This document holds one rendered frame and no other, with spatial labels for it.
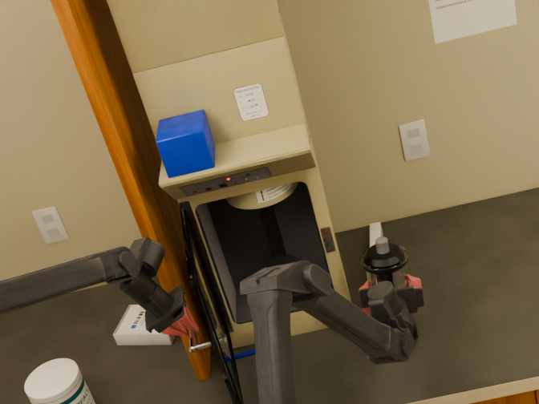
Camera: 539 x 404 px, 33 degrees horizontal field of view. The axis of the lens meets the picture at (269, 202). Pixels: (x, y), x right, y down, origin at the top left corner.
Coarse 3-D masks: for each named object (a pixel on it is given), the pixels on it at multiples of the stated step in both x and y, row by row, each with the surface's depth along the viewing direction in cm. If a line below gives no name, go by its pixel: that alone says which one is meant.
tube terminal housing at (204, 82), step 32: (192, 64) 183; (224, 64) 184; (256, 64) 184; (288, 64) 184; (160, 96) 187; (192, 96) 187; (224, 96) 187; (288, 96) 188; (224, 128) 191; (256, 128) 192; (224, 192) 200; (320, 192) 201; (320, 224) 206
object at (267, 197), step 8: (288, 184) 206; (296, 184) 208; (256, 192) 203; (264, 192) 203; (272, 192) 204; (280, 192) 204; (288, 192) 205; (232, 200) 207; (240, 200) 205; (248, 200) 204; (256, 200) 204; (264, 200) 203; (272, 200) 204; (280, 200) 204; (248, 208) 205; (256, 208) 204
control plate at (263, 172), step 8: (264, 168) 187; (224, 176) 187; (232, 176) 188; (240, 176) 189; (248, 176) 190; (264, 176) 193; (192, 184) 188; (200, 184) 189; (208, 184) 190; (216, 184) 192; (232, 184) 194; (184, 192) 193; (192, 192) 194; (200, 192) 195
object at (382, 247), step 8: (376, 240) 200; (384, 240) 199; (368, 248) 203; (376, 248) 201; (384, 248) 199; (392, 248) 201; (400, 248) 201; (368, 256) 201; (376, 256) 200; (384, 256) 199; (392, 256) 199; (400, 256) 199; (368, 264) 200; (376, 264) 198; (384, 264) 198; (392, 264) 198
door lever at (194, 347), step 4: (188, 328) 192; (188, 332) 191; (192, 332) 190; (196, 332) 191; (188, 336) 190; (192, 336) 189; (196, 336) 189; (192, 340) 188; (196, 340) 188; (192, 344) 187; (196, 344) 187; (200, 344) 187; (204, 344) 186; (208, 344) 186; (188, 348) 186; (192, 348) 186; (196, 348) 186; (200, 348) 186; (192, 352) 186
